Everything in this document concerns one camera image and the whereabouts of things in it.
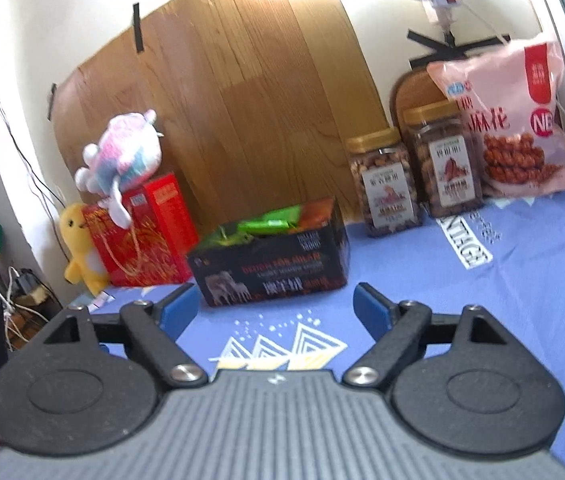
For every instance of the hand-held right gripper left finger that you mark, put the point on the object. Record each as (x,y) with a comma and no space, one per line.
(182,307)

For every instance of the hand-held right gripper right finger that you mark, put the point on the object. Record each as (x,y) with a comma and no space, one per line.
(372,310)

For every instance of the lime green snack packet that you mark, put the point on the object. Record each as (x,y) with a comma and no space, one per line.
(222,237)

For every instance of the black tin box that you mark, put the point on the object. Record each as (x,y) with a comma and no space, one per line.
(272,265)

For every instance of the black power adapter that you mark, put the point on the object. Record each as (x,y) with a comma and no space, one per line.
(26,280)

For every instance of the red gift box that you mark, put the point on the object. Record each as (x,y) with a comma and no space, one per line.
(162,230)

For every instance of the blue printed blanket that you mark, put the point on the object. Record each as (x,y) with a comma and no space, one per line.
(462,285)

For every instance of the yellow duck plush toy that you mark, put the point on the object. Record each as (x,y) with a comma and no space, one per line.
(80,240)

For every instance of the cashew jar with gold lid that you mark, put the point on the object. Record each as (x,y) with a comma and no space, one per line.
(382,185)

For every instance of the pecan jar with gold lid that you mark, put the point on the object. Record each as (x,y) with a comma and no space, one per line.
(442,160)

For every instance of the pink and blue plush toy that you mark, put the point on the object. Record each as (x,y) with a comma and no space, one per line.
(127,150)

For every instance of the small round wooden board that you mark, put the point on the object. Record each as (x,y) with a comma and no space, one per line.
(412,95)

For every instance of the pink snack bag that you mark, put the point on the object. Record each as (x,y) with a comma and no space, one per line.
(512,110)

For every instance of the crossed black tape strips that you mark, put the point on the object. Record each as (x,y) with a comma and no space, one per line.
(442,50)

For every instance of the black tape strip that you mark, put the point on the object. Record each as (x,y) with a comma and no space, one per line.
(137,27)

